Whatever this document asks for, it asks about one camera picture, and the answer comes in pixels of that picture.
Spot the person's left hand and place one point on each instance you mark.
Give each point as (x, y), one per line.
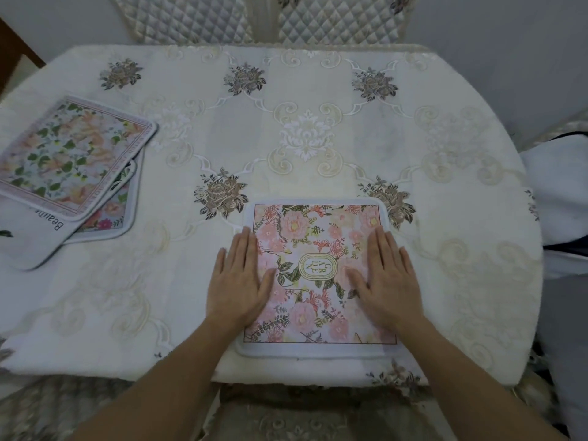
(236, 289)

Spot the person's right hand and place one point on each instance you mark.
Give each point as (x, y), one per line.
(393, 293)

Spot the person's right little finger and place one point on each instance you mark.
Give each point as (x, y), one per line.
(409, 273)

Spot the person's right middle finger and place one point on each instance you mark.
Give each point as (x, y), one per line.
(388, 257)

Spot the person's left thumb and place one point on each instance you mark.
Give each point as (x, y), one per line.
(269, 284)

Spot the person's right thumb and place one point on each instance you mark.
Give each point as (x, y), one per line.
(355, 282)

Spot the person's left little finger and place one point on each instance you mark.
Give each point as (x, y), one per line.
(219, 268)

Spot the person's left middle finger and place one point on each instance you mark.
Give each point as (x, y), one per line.
(242, 252)

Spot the pink floral square cloth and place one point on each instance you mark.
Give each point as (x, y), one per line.
(312, 275)

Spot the person's left forearm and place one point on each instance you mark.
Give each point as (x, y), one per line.
(160, 385)

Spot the person's right forearm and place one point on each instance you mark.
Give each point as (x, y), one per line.
(464, 385)

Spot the small-flowered cloth with white border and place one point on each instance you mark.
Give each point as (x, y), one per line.
(109, 215)

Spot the beige lace seat cover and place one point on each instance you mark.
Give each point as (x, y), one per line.
(285, 413)

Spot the white fabric with dark trim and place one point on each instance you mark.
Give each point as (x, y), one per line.
(558, 197)

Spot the white embroidered tablecloth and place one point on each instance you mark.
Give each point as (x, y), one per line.
(321, 96)

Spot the white cloth with black lettering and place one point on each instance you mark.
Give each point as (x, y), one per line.
(32, 241)

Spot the orange and green floral cloth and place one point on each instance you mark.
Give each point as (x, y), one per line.
(69, 149)

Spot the quilted cream chair back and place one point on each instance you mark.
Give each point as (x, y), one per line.
(340, 18)
(179, 18)

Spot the brown wooden furniture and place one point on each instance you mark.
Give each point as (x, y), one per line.
(16, 55)

